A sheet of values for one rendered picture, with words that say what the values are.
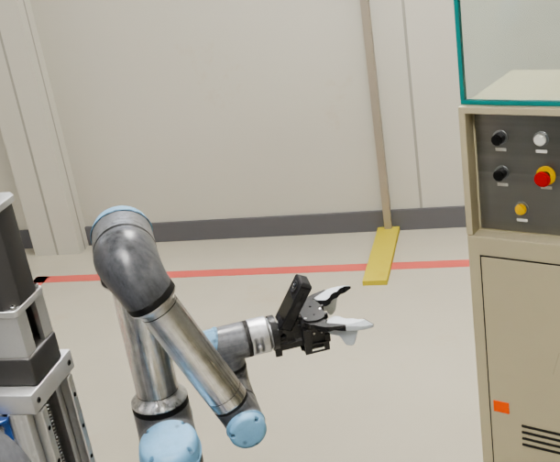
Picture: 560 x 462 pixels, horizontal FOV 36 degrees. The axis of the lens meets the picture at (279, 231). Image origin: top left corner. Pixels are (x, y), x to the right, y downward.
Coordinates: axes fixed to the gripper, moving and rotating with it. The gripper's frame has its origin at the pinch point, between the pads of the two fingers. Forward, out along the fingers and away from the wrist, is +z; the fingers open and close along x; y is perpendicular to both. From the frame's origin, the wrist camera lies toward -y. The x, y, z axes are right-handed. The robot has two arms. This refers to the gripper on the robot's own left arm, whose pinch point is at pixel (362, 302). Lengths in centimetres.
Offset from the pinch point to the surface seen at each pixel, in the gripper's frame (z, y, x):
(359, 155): 85, 100, -271
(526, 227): 61, 21, -44
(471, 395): 67, 120, -92
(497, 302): 52, 43, -44
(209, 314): -16, 136, -208
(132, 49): -22, 37, -331
